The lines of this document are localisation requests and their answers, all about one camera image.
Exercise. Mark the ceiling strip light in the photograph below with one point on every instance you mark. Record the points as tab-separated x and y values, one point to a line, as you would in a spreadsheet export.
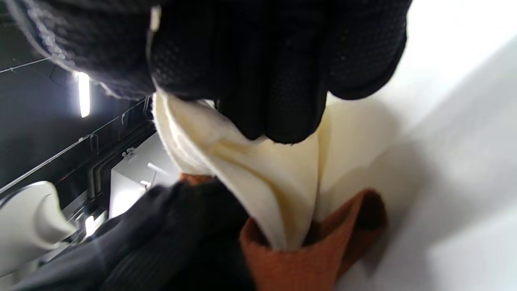
83	95

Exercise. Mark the cream floral canvas bag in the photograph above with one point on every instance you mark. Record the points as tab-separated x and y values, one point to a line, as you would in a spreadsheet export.
282	182

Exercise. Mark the person's left hand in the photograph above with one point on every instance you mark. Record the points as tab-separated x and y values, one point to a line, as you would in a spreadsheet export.
173	242

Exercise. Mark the person's right hand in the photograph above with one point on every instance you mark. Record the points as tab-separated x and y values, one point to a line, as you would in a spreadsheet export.
262	52

